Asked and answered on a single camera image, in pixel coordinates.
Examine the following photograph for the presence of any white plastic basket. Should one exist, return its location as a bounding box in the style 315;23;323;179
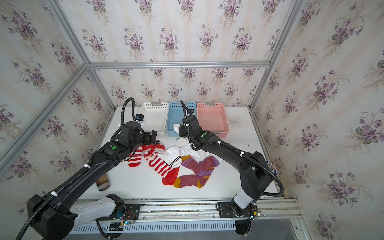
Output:
140;102;169;138

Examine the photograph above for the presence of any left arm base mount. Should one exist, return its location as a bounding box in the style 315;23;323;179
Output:
99;204;141;224

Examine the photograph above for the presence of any pink plastic basket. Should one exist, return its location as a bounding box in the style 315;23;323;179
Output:
197;102;229;138

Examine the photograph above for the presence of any white sock with black stripes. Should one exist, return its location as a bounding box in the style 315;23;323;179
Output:
158;146;182;169

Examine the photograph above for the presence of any purple yellow sock front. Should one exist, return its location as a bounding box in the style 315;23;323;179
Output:
174;175;210;189

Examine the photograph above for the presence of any plain red sock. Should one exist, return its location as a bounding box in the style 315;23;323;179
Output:
162;168;180;186

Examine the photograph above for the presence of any red white striped santa sock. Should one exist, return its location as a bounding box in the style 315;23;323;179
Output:
142;149;175;179

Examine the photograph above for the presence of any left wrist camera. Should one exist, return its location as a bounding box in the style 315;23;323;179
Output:
135;114;145;122

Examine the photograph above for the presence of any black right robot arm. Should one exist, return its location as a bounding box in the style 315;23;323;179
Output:
181;101;284;216

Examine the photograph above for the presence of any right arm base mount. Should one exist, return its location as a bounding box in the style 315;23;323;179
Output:
216;201;261;219

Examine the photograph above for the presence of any red snowflake sock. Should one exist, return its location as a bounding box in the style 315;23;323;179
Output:
141;144;166;152

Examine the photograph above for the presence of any brown plaid cylinder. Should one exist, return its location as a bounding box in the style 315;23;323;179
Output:
95;174;111;192

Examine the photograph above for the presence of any purple striped sock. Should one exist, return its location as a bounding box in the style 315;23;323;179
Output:
182;156;220;179

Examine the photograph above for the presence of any aluminium rail front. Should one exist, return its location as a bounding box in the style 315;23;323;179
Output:
68;197;302;224

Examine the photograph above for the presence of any blue plastic basket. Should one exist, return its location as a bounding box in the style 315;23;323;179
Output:
166;101;184;137

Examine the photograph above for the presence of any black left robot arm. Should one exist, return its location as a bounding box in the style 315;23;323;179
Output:
16;98;144;240

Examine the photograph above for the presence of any white sock upper middle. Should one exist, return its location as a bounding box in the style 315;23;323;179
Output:
180;145;224;164

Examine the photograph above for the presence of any colorful small items bundle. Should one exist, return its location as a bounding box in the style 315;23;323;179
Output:
266;161;278;176

